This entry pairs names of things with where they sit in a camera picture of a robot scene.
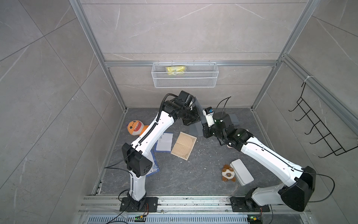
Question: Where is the white blue letter paper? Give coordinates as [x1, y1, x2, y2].
[146, 151, 159, 176]

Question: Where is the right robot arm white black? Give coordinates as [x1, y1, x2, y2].
[200, 108, 317, 212]

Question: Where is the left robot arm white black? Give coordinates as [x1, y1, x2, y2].
[122, 91, 200, 202]

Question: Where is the yellow packet in basket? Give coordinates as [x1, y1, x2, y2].
[166, 65, 186, 76]

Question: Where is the brown white bear plush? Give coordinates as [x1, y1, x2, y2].
[222, 164, 236, 182]

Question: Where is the orange shark plush toy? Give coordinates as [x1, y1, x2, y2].
[127, 120, 148, 136]

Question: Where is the white rectangular box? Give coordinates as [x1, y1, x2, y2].
[230, 159, 254, 186]

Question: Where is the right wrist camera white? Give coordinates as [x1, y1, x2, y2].
[203, 107, 214, 127]

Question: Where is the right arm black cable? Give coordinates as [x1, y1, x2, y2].
[215, 96, 335, 203]

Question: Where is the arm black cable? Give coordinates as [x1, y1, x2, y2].
[104, 93, 180, 202]
[215, 96, 335, 203]

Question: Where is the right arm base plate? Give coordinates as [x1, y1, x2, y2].
[230, 197, 270, 212]

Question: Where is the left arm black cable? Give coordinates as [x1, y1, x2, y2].
[104, 93, 180, 202]

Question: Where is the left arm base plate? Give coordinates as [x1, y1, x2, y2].
[120, 196, 158, 212]

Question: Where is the black wire hook rack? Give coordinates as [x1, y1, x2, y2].
[289, 82, 358, 159]

